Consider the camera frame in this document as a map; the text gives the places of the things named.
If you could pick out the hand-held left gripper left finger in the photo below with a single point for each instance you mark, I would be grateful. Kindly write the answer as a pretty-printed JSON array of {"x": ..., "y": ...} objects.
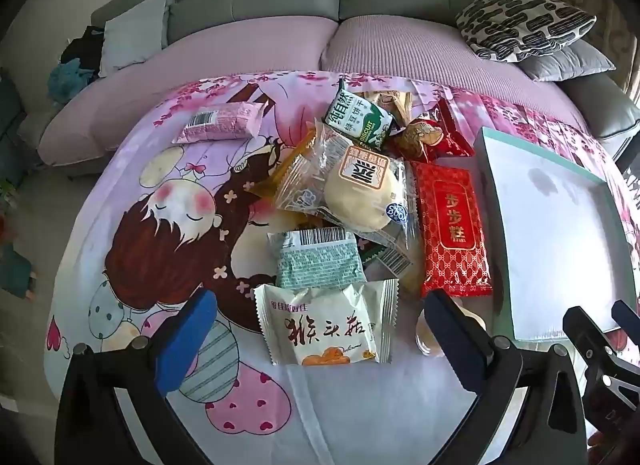
[{"x": 187, "y": 340}]

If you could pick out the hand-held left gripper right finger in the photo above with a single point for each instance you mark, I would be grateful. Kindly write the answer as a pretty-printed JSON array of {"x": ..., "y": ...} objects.
[{"x": 452, "y": 335}]

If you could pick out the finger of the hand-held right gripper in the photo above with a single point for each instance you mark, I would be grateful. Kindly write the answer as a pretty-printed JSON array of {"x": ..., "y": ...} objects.
[
  {"x": 592, "y": 337},
  {"x": 627, "y": 317}
]

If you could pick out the clear jelly cup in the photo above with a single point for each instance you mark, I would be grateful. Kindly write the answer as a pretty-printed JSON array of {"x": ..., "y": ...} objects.
[{"x": 427, "y": 332}]

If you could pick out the small green and white packet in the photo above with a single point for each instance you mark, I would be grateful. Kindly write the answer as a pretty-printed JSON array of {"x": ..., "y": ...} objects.
[{"x": 392, "y": 257}]

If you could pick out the red patterned cake packet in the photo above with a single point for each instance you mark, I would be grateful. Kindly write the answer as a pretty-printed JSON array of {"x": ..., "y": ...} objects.
[{"x": 452, "y": 230}]

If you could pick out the white box with teal rim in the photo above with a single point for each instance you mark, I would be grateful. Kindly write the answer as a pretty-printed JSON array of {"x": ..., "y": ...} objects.
[{"x": 550, "y": 225}]

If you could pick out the white mushroom biscuit packet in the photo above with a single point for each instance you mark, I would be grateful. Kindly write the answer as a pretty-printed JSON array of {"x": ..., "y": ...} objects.
[{"x": 325, "y": 320}]

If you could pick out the grey-green barcode snack packet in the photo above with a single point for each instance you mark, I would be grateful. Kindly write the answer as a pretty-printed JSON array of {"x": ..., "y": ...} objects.
[{"x": 320, "y": 260}]

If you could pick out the clear bun packet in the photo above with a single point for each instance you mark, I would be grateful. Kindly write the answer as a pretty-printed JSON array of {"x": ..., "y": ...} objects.
[{"x": 360, "y": 190}]

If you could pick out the orange snack packet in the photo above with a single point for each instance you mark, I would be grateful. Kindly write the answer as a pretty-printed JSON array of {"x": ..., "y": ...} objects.
[{"x": 285, "y": 170}]

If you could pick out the red nut snack packet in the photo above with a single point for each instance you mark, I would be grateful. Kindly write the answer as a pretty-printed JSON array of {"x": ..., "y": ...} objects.
[{"x": 435, "y": 137}]

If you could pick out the green and white biscuit packet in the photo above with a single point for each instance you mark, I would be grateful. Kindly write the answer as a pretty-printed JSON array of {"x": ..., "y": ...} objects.
[{"x": 355, "y": 120}]

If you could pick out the pink cartoon printed blanket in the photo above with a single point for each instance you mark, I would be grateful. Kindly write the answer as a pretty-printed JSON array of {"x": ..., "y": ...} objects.
[{"x": 150, "y": 255}]

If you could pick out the teal object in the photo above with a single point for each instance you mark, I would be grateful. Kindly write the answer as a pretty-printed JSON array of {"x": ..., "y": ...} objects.
[{"x": 15, "y": 267}]

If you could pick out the pink snack packet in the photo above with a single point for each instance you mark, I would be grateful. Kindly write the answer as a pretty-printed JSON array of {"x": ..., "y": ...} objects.
[{"x": 220, "y": 120}]

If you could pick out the gold snack packet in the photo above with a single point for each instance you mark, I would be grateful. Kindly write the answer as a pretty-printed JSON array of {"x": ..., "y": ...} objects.
[{"x": 395, "y": 100}]

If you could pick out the teal cloth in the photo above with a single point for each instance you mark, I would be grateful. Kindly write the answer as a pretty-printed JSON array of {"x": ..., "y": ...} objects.
[{"x": 70, "y": 77}]

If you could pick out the pink sofa seat cover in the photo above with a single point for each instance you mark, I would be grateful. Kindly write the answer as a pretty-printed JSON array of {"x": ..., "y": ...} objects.
[
  {"x": 225, "y": 45},
  {"x": 400, "y": 45}
]

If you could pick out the dark clothes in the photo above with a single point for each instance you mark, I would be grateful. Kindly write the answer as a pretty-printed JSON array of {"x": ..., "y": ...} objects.
[{"x": 82, "y": 47}]

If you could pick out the black and white patterned pillow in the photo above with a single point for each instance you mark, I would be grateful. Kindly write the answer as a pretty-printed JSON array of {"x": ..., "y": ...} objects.
[{"x": 525, "y": 20}]

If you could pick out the light grey pillow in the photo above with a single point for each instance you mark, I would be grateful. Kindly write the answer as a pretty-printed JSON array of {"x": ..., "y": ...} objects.
[{"x": 132, "y": 30}]

